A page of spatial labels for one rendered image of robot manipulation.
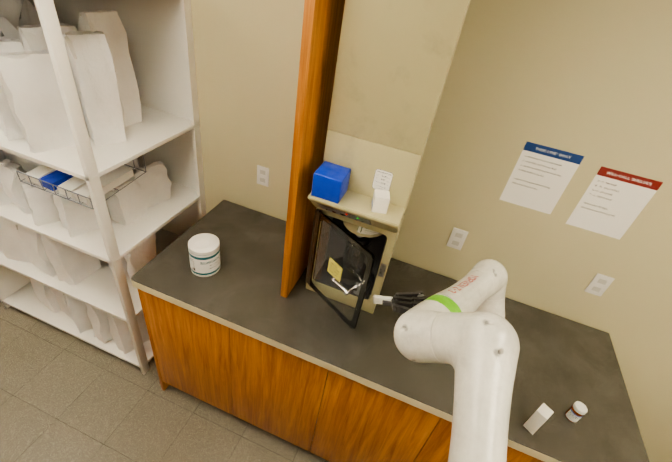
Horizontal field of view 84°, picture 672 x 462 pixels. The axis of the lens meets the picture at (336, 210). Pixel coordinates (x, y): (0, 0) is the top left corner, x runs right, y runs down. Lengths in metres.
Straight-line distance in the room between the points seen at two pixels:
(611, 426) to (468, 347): 1.09
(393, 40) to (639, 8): 0.80
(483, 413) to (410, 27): 0.92
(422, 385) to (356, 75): 1.11
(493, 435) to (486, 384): 0.08
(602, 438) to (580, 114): 1.15
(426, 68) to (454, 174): 0.68
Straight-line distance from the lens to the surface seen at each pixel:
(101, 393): 2.66
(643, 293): 2.10
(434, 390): 1.56
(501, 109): 1.60
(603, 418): 1.85
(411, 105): 1.16
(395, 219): 1.23
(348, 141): 1.25
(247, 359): 1.81
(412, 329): 0.90
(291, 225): 1.40
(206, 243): 1.71
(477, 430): 0.81
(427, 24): 1.12
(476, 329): 0.82
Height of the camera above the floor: 2.21
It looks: 35 degrees down
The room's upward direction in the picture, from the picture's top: 10 degrees clockwise
